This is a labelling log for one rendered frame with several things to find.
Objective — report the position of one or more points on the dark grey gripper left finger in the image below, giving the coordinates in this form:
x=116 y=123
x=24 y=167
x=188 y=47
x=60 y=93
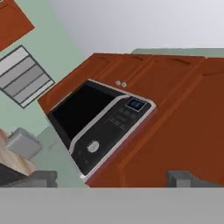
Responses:
x=43 y=178

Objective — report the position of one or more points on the red-brown cabinet door with knob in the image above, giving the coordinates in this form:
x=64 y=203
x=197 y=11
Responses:
x=99 y=68
x=135 y=73

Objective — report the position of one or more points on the grey window blind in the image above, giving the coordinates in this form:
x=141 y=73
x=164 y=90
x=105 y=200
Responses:
x=24 y=76

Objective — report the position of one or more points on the black hob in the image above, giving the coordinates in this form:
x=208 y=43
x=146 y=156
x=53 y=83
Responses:
x=10 y=175

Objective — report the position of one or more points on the grey toaster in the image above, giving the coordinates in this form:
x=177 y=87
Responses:
x=24 y=143

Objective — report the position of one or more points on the small grey cabinet knob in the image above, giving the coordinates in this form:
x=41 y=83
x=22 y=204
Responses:
x=124 y=85
x=118 y=82

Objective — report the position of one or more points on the red-brown wall cabinet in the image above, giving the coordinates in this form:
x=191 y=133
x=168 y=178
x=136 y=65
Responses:
x=13 y=20

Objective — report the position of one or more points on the black silver-trimmed microwave oven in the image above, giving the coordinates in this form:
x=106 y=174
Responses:
x=87 y=122

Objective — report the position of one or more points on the tall red-brown cabinet door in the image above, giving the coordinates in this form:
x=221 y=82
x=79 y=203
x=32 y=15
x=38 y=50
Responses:
x=189 y=131
x=163 y=96

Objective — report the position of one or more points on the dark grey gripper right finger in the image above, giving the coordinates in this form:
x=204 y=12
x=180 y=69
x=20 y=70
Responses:
x=178 y=178

